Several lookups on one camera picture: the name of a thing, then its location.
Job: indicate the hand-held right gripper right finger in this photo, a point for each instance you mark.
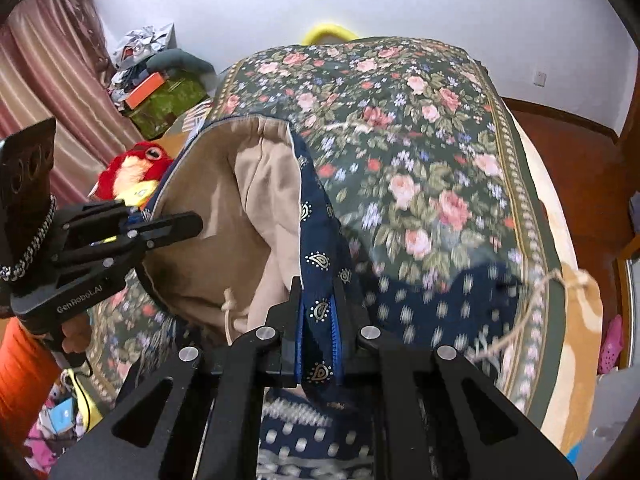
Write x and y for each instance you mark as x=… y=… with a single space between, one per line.
x=338 y=355

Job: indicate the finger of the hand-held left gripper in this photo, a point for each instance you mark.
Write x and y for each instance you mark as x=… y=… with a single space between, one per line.
x=135 y=218
x=170 y=225

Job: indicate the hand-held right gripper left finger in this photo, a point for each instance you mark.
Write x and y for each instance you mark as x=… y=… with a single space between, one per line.
x=298 y=355

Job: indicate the navy patterned hooded garment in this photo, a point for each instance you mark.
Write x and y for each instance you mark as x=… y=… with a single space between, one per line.
x=320 y=200

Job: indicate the person's left hand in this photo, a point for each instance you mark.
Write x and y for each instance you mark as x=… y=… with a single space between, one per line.
x=75 y=334

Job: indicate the yellow cloth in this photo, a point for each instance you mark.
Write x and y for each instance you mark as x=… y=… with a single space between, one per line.
x=137 y=194

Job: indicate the red plush toy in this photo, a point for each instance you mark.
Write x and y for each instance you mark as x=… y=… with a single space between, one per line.
x=135 y=165

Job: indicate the striped patterned cloth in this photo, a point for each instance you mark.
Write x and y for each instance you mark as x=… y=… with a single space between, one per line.
x=196 y=119

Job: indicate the striped pink curtain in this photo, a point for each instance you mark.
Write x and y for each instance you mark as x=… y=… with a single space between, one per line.
x=60 y=60

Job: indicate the green patterned box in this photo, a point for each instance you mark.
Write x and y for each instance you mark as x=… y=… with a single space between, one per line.
x=170 y=105

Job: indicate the orange box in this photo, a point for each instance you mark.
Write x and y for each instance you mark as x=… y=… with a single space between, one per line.
x=145 y=91

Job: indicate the floral bed blanket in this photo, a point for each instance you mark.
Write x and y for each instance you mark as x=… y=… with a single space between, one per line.
x=425 y=160

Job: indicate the beige fleece blanket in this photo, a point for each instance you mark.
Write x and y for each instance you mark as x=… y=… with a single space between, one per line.
x=580 y=310

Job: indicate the pink slipper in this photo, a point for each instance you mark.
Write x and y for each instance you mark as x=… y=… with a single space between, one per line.
x=611 y=345

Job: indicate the white wall socket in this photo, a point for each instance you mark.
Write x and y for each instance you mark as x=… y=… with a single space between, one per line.
x=540 y=78

